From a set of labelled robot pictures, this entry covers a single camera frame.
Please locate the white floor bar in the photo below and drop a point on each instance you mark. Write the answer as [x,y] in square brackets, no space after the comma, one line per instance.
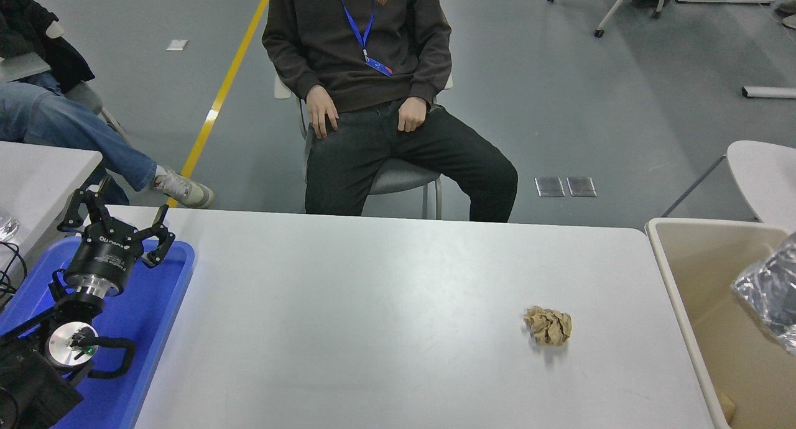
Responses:
[771,92]

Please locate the white wheeled chair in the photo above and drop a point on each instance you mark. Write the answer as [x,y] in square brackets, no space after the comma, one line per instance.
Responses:
[615,9]

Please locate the clear glass object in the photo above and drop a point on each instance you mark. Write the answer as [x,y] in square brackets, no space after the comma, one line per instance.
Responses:
[6,227]

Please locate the tan paper ball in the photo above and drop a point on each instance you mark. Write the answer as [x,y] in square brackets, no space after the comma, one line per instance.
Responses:
[548,326]

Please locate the grey swivel chair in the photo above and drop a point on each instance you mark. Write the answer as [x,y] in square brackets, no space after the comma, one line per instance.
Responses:
[398,177]

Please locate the white side table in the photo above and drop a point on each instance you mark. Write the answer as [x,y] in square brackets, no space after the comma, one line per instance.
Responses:
[37,174]

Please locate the grey laptop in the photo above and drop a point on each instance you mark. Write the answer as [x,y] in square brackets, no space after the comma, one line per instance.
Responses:
[22,67]

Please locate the pale shoe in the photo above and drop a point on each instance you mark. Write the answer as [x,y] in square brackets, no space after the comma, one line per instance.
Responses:
[790,22]
[788,9]

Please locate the round white table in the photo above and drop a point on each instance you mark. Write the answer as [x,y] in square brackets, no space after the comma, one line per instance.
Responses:
[765,174]

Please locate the person's left hand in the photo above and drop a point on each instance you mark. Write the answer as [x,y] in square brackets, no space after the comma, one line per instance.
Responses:
[412,114]

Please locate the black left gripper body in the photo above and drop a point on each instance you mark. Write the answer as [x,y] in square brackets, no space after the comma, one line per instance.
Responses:
[102,255]

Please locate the large pale plastic bin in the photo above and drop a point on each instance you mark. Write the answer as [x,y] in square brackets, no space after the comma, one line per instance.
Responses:
[703,273]

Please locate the blue plastic tray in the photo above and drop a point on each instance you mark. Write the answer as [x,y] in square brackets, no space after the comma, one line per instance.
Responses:
[146,329]

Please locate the silver foil tray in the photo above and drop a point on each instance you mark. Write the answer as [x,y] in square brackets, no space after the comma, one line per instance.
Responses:
[749,289]

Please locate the tan paper scrap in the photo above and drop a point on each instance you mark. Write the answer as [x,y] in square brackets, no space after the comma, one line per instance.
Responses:
[724,407]

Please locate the grey office chair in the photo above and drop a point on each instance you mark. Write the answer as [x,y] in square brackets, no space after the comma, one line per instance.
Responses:
[84,96]

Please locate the metal floor outlet plate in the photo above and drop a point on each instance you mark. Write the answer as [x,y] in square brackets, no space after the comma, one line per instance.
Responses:
[581,186]
[550,186]

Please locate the person's right hand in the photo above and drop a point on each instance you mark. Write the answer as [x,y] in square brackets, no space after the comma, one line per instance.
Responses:
[322,112]

